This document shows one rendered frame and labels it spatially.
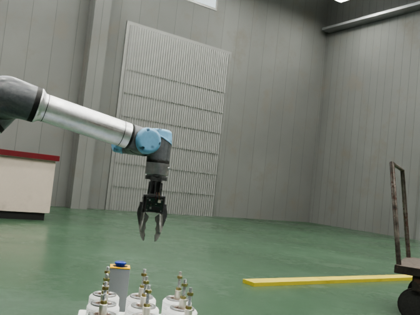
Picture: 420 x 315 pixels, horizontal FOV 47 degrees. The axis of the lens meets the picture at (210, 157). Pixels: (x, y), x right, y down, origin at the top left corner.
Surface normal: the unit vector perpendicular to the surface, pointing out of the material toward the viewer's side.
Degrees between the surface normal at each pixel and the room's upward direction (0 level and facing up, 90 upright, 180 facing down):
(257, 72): 90
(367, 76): 90
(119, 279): 90
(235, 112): 90
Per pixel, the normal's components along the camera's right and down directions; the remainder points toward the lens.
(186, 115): 0.57, 0.01
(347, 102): -0.81, -0.12
